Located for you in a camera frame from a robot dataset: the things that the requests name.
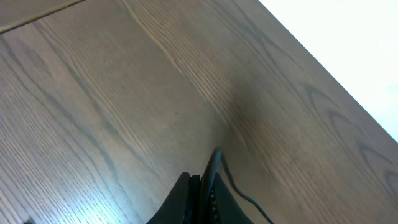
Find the black USB cable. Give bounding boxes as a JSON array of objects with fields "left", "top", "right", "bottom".
[{"left": 198, "top": 147, "right": 275, "bottom": 224}]

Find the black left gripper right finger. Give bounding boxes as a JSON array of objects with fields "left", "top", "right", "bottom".
[{"left": 205, "top": 173, "right": 253, "bottom": 224}]

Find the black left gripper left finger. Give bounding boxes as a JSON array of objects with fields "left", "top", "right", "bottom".
[{"left": 147, "top": 172, "right": 201, "bottom": 224}]

